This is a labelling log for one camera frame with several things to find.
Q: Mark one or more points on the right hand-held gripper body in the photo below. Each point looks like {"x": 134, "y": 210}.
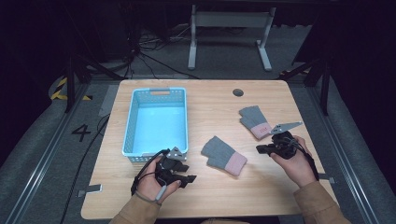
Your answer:
{"x": 285, "y": 144}

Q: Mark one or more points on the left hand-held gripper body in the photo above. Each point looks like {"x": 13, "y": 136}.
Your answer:
{"x": 168, "y": 169}

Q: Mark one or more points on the grey pink knitted glove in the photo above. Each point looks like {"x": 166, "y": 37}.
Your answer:
{"x": 256, "y": 120}
{"x": 222, "y": 154}

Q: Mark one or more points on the light blue plastic basket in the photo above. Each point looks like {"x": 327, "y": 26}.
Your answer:
{"x": 158, "y": 124}

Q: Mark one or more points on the person's left hand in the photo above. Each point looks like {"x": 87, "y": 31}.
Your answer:
{"x": 149, "y": 186}

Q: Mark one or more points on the person's right hand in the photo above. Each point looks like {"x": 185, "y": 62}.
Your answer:
{"x": 295, "y": 169}

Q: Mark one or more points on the black metal stand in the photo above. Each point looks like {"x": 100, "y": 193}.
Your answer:
{"x": 325, "y": 87}
{"x": 70, "y": 84}

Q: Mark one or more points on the grey floor tape strip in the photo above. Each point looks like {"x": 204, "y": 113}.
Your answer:
{"x": 107, "y": 101}

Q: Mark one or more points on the grey metal floor rail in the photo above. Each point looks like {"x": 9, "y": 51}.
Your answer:
{"x": 345, "y": 161}
{"x": 43, "y": 158}

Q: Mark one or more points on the white metal desk frame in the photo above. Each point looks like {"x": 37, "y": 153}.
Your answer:
{"x": 232, "y": 19}

